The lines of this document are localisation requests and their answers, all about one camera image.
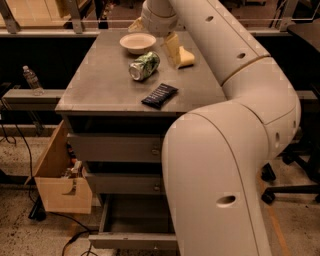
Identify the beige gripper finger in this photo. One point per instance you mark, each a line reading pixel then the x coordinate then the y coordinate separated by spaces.
pixel 136 26
pixel 172 48

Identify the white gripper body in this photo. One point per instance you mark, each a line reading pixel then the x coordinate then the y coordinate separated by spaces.
pixel 154 24

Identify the green soda can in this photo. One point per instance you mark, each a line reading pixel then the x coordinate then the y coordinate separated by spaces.
pixel 144 66

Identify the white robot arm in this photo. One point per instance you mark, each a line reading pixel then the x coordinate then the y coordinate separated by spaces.
pixel 210 155

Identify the grey drawer cabinet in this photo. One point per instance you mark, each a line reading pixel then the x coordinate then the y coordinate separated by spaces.
pixel 102 98

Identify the grey top drawer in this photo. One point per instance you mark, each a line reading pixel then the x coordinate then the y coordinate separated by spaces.
pixel 116 148

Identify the grey middle drawer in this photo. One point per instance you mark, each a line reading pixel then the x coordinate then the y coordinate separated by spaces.
pixel 138 184

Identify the grey open bottom drawer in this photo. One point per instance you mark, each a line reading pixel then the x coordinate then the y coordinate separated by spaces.
pixel 140 222

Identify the white bowl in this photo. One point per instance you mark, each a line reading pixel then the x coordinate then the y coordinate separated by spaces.
pixel 137 43

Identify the yellow sponge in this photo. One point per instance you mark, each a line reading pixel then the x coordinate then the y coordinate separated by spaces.
pixel 186 58

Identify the dark blue snack packet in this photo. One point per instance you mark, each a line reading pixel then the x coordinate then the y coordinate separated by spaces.
pixel 159 96

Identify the clear water bottle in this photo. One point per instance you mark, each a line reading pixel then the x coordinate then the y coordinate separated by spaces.
pixel 33 81

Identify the black office chair base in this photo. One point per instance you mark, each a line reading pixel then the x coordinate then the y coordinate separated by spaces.
pixel 301 171

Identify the wooden box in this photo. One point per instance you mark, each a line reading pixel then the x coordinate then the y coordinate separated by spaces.
pixel 59 188

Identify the grey metal rail beam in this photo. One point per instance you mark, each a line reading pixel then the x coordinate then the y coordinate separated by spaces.
pixel 25 100

